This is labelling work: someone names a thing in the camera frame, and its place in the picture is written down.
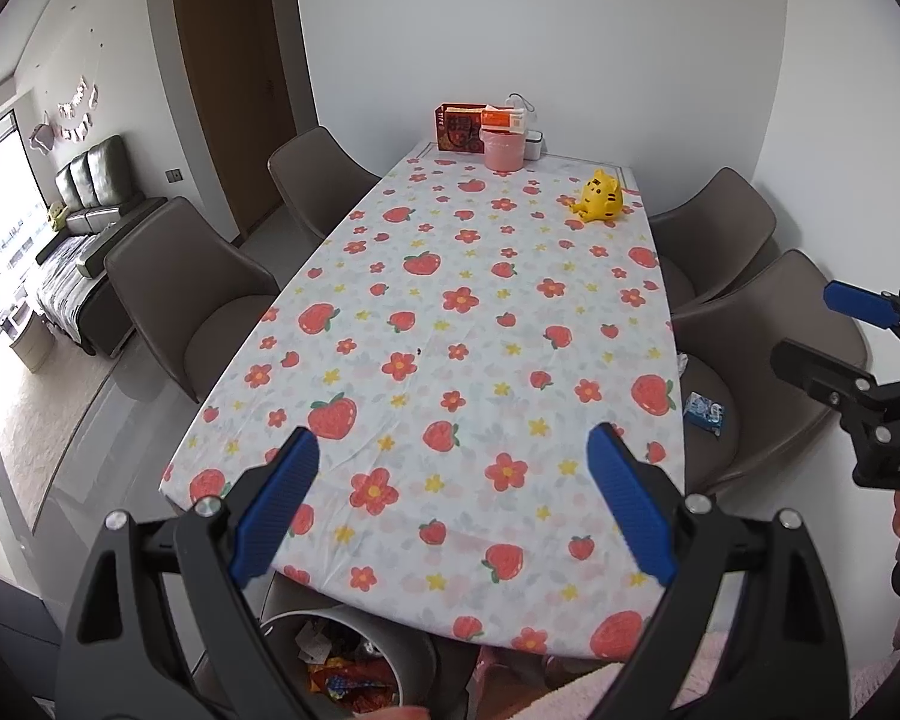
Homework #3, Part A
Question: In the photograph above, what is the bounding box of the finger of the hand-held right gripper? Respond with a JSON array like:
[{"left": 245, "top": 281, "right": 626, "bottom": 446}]
[
  {"left": 769, "top": 337, "right": 880, "bottom": 412},
  {"left": 825, "top": 280, "right": 900, "bottom": 374}
]

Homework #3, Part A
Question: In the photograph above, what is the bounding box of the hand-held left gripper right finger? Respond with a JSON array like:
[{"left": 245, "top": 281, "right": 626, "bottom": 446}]
[{"left": 585, "top": 422, "right": 848, "bottom": 720}]

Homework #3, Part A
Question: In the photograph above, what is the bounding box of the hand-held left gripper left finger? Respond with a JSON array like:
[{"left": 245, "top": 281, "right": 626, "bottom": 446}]
[{"left": 54, "top": 426, "right": 321, "bottom": 720}]

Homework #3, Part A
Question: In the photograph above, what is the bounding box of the grey round trash bin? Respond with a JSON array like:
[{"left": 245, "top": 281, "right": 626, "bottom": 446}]
[{"left": 259, "top": 577, "right": 440, "bottom": 720}]

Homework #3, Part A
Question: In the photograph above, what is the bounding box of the brown dining chair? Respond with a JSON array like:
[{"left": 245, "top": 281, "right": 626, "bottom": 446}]
[
  {"left": 268, "top": 126, "right": 382, "bottom": 245},
  {"left": 105, "top": 196, "right": 280, "bottom": 404},
  {"left": 671, "top": 249, "right": 871, "bottom": 496},
  {"left": 649, "top": 167, "right": 779, "bottom": 312}
]

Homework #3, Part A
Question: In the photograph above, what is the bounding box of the small blue packet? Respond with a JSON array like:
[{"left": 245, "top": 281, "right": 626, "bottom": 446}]
[{"left": 682, "top": 391, "right": 727, "bottom": 437}]

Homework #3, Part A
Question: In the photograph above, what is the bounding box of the floral strawberry tablecloth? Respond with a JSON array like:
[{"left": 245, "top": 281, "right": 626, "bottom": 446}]
[{"left": 160, "top": 142, "right": 687, "bottom": 662}]

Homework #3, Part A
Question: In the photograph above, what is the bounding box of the yellow tiger toy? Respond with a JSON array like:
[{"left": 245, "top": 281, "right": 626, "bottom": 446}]
[{"left": 570, "top": 169, "right": 626, "bottom": 226}]

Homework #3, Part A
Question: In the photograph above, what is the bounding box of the white storage bin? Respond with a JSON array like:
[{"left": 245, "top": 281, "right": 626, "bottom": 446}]
[{"left": 7, "top": 315, "right": 52, "bottom": 372}]

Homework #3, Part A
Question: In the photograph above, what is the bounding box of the striped blanket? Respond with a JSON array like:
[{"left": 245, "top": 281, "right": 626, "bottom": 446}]
[{"left": 37, "top": 236, "right": 110, "bottom": 338}]

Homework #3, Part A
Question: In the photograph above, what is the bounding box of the grey leather sofa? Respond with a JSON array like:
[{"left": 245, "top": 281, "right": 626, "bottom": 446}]
[{"left": 36, "top": 135, "right": 167, "bottom": 357}]

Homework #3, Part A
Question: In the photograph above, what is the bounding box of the orange and white box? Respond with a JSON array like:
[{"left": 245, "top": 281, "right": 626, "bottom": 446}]
[{"left": 480, "top": 105, "right": 530, "bottom": 134}]

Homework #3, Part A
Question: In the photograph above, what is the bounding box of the red patterned box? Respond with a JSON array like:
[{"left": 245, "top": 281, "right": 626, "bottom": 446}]
[{"left": 433, "top": 103, "right": 488, "bottom": 155}]

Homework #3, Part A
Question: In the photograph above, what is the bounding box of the brown wooden door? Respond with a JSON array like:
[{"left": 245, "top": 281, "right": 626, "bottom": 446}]
[{"left": 169, "top": 0, "right": 320, "bottom": 245}]

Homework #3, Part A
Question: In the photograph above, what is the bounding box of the pink wall garland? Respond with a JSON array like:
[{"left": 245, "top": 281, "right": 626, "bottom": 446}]
[{"left": 56, "top": 79, "right": 102, "bottom": 140}]

